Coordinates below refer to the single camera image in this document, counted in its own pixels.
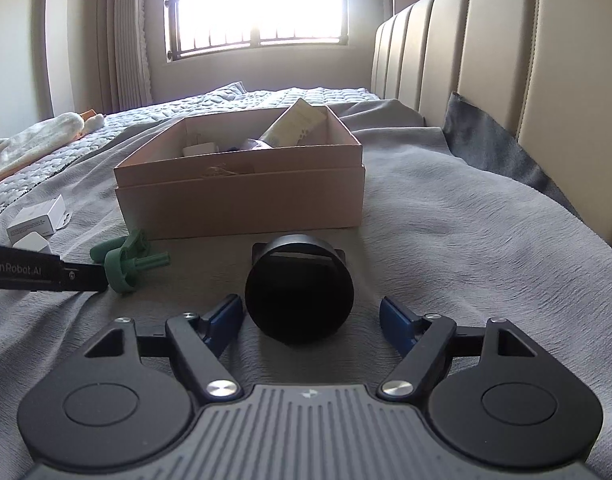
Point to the pink cardboard box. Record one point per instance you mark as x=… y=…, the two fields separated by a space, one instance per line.
x=318 y=184

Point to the beige curtain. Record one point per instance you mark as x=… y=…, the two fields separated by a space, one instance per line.
x=124 y=70

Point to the white travel plug adapter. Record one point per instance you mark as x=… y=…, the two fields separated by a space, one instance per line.
x=200 y=149

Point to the grey blanket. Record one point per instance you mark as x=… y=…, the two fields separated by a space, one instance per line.
x=437 y=236

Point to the white plush towel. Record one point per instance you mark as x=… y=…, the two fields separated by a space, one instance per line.
x=45 y=137

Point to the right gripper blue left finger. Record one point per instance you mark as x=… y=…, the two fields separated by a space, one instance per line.
x=197 y=343

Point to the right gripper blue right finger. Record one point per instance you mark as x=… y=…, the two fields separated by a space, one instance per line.
x=422 y=342

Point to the white rectangular product box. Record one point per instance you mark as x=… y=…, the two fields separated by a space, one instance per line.
x=44 y=219

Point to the green plastic crank handle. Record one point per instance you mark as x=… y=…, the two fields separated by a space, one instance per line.
x=125 y=258

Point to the barred window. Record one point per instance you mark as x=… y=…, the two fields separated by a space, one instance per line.
x=197 y=27

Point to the dark grey pillow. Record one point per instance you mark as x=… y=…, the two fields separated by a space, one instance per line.
x=476 y=137

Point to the white usb wall charger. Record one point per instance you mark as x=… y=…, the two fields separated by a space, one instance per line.
x=34 y=242

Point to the cream yellow tube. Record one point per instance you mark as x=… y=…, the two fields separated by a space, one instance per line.
x=294 y=125

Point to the clear plastic bag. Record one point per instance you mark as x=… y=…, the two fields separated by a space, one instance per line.
x=251 y=145

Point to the beige padded headboard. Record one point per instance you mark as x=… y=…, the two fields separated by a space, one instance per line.
x=541 y=68

